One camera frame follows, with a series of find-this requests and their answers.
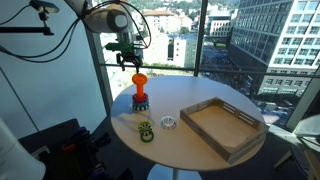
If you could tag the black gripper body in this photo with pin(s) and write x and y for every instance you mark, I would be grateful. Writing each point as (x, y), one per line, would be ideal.
(129, 56)

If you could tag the blue clamp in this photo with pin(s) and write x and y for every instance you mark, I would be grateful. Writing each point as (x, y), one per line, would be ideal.
(77, 135)

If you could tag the round white table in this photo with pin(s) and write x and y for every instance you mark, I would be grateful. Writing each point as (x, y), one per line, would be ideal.
(186, 150)

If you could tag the wooden tray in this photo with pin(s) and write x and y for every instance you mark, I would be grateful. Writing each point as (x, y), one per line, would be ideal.
(220, 128)

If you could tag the white rounded object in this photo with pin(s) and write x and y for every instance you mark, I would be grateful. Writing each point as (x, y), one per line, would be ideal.
(16, 160)

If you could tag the light wooden chair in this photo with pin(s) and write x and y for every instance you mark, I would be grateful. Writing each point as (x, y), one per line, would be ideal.
(306, 133)

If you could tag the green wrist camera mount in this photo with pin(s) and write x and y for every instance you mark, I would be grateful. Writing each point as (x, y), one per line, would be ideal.
(121, 47)

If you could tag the orange stand post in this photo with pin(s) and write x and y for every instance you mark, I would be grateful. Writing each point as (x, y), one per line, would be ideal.
(140, 89)

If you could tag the dark window frame post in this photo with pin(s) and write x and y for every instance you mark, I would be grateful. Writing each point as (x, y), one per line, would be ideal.
(200, 36)

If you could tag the grey stereo camera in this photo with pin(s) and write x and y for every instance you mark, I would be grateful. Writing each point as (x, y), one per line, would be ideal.
(44, 6)

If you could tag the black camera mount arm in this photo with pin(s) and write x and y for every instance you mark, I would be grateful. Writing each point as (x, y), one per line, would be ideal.
(26, 30)

